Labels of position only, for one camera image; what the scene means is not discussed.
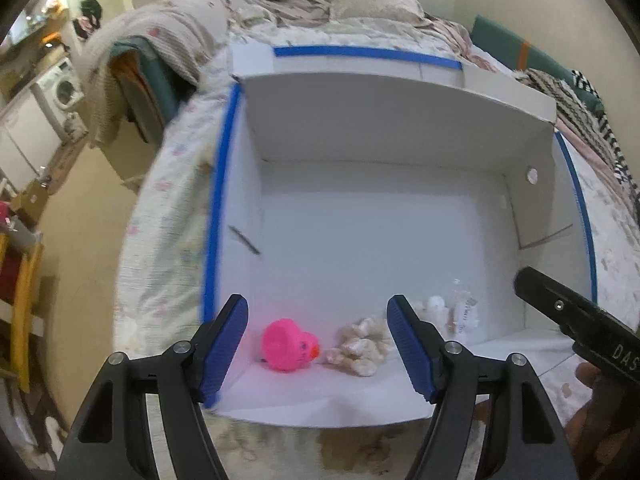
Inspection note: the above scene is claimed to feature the cartoon print bed quilt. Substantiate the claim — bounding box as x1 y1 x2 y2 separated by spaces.
112 14 640 480

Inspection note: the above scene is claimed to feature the person's right hand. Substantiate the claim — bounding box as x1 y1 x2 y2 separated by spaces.
565 362 601 451

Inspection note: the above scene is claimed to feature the black white striped blanket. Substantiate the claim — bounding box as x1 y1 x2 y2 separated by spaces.
515 68 639 206

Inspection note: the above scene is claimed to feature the pink rubber duck toy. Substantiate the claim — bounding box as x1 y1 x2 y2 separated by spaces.
260 318 320 372

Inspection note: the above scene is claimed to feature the green sofa cushion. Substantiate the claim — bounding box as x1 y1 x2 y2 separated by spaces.
471 15 604 115

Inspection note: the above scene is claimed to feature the white cabinet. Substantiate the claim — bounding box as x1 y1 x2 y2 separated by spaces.
1 90 62 191

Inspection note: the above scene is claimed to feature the yellow wooden chair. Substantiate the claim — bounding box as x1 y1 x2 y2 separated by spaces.
1 242 43 393

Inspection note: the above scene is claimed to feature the white washing machine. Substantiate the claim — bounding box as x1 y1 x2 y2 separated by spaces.
32 56 85 130

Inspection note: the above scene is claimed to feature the cream fluffy scrunchie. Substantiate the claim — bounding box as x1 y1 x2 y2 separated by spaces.
324 316 396 377

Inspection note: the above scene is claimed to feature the beige pillow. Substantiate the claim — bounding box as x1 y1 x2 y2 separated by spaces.
330 0 424 25

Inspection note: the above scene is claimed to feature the white box with blue tape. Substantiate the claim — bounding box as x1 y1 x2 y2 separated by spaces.
203 41 598 428

